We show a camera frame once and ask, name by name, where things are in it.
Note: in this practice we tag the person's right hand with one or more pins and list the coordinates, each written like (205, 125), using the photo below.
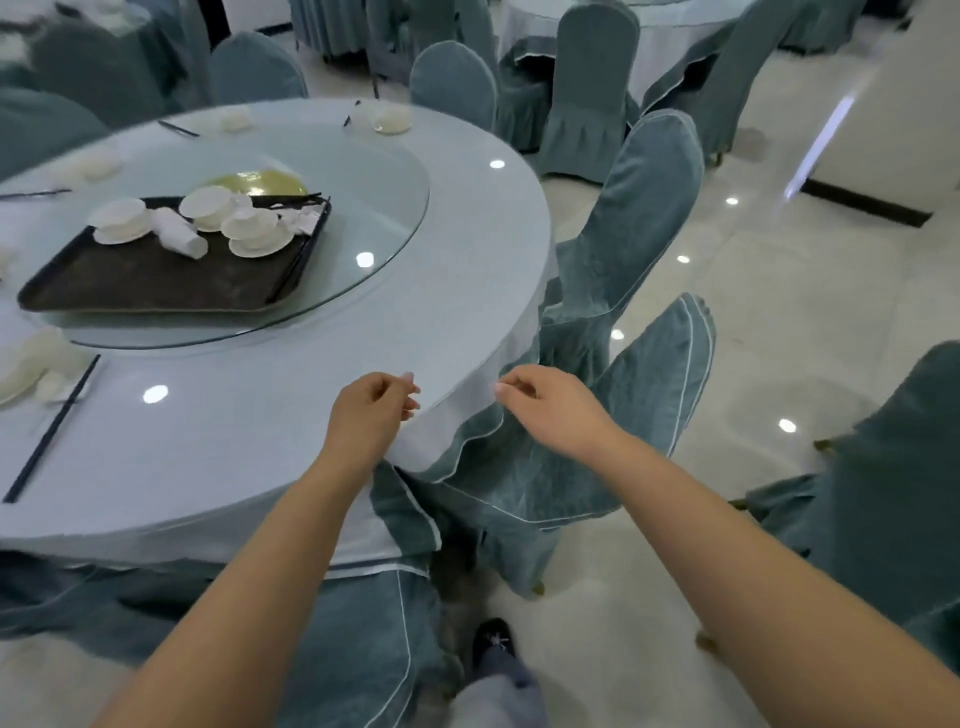
(559, 412)

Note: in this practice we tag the person's left hand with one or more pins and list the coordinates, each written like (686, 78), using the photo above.
(367, 427)

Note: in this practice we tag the heap of small white pieces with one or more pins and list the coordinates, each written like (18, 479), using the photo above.
(307, 221)

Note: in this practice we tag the bunch of black chopsticks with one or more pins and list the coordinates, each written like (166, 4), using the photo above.
(296, 199)

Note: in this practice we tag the black tray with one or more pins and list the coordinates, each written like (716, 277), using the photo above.
(150, 277)

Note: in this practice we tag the cluster of white cups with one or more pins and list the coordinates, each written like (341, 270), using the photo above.
(184, 236)

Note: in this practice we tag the person's left forearm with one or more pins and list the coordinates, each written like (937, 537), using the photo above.
(225, 615)

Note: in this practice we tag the person's right forearm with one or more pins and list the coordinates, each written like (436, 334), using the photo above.
(765, 585)

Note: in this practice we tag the white round table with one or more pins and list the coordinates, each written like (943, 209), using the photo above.
(262, 420)

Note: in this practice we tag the glass lazy susan turntable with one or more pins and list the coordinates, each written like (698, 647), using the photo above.
(360, 225)

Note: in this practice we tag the person's black shoe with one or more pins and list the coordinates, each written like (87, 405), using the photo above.
(495, 637)

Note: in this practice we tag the gold turntable base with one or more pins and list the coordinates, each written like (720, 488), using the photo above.
(262, 181)

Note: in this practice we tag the teal draped table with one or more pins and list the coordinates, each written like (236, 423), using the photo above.
(326, 26)

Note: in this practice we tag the white square pillar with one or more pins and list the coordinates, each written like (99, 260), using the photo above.
(900, 112)

